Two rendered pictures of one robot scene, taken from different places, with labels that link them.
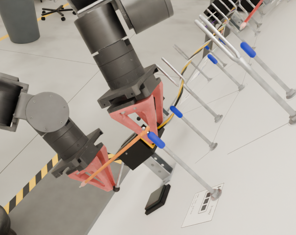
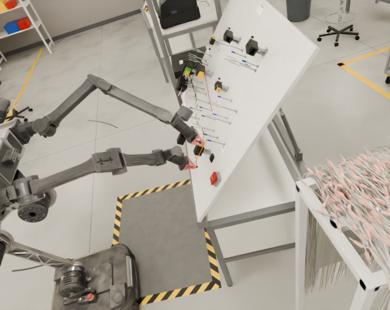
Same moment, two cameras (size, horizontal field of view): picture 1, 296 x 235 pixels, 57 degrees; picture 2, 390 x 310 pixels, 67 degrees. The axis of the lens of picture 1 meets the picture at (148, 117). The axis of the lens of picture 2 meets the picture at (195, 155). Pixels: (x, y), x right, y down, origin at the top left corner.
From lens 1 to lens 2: 1.21 m
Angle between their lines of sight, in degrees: 15
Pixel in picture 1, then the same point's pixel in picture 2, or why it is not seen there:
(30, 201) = (123, 240)
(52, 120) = (179, 152)
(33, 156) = (102, 219)
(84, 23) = (177, 125)
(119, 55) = (187, 128)
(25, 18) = not seen: hidden behind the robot
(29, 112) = (174, 152)
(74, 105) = (99, 176)
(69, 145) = (181, 159)
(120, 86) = (190, 135)
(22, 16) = not seen: hidden behind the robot
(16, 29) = not seen: hidden behind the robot
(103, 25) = (181, 123)
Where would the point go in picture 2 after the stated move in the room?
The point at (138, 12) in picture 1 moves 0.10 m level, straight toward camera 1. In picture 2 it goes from (187, 117) to (197, 125)
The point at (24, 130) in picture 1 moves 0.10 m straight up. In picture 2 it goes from (80, 211) to (75, 205)
